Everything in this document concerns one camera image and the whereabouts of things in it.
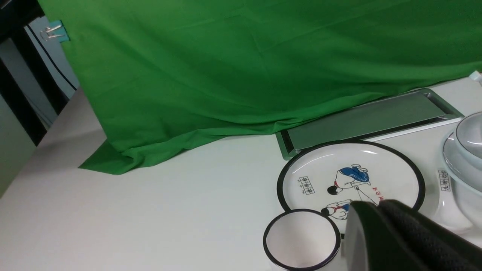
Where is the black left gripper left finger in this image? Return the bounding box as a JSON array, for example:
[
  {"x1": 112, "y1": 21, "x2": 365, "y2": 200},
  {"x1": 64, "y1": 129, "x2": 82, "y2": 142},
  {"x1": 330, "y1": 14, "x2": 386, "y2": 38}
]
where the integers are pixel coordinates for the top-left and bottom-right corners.
[{"x1": 343, "y1": 202, "x2": 429, "y2": 271}]

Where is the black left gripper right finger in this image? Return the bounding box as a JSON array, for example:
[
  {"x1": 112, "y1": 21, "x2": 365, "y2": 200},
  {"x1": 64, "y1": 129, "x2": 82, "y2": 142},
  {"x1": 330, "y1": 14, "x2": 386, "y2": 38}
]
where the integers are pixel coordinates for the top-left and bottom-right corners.
[{"x1": 378, "y1": 199, "x2": 481, "y2": 271}]

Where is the pale blue brown-rimmed bowl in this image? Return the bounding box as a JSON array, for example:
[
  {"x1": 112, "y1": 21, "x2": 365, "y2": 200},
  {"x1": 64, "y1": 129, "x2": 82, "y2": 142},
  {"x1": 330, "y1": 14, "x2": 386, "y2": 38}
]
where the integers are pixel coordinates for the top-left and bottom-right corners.
[{"x1": 444, "y1": 158, "x2": 482, "y2": 230}]

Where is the pale blue brown-rimmed cup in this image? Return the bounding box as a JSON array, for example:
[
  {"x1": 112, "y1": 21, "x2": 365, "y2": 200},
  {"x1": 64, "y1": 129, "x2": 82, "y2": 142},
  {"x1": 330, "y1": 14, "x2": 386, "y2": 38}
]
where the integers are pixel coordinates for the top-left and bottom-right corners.
[{"x1": 454, "y1": 112, "x2": 482, "y2": 170}]

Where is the white spoon with label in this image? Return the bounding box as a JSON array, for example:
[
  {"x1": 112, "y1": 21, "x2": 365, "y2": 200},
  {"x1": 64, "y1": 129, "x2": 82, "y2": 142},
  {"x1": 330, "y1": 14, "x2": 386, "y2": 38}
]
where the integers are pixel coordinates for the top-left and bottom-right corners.
[{"x1": 433, "y1": 169, "x2": 473, "y2": 234}]

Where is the plain pale blue plate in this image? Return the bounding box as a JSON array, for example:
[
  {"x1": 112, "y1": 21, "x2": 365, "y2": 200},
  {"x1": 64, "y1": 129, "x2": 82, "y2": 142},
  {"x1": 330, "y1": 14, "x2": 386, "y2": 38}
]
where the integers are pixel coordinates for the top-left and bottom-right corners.
[{"x1": 442, "y1": 132, "x2": 482, "y2": 190}]

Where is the white black-rimmed cup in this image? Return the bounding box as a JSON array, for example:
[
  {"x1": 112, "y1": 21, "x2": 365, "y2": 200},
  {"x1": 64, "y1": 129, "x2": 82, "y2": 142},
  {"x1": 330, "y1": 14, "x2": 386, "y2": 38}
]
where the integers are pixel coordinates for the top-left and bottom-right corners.
[{"x1": 263, "y1": 209, "x2": 342, "y2": 271}]

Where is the black-rimmed illustrated plate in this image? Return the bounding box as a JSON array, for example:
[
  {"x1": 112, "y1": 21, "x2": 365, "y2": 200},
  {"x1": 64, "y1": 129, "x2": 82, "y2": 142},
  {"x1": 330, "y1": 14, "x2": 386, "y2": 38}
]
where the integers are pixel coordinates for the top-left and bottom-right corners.
[{"x1": 276, "y1": 140, "x2": 426, "y2": 223}]

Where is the blue binder clip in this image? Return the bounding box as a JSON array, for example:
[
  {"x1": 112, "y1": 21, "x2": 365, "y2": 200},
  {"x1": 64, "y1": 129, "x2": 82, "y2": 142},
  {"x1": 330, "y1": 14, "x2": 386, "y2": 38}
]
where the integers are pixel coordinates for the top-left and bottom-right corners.
[{"x1": 469, "y1": 70, "x2": 482, "y2": 84}]

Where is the green backdrop cloth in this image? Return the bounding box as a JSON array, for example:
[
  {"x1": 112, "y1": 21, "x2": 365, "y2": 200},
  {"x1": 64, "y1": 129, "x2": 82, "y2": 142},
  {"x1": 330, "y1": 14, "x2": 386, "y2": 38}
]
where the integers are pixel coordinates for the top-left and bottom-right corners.
[{"x1": 39, "y1": 0, "x2": 482, "y2": 175}]

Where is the blue clip left side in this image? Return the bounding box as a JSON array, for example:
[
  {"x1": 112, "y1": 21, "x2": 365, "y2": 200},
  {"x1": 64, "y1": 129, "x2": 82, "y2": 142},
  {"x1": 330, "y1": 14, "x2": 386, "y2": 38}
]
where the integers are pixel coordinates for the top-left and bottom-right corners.
[{"x1": 40, "y1": 20, "x2": 70, "y2": 43}]

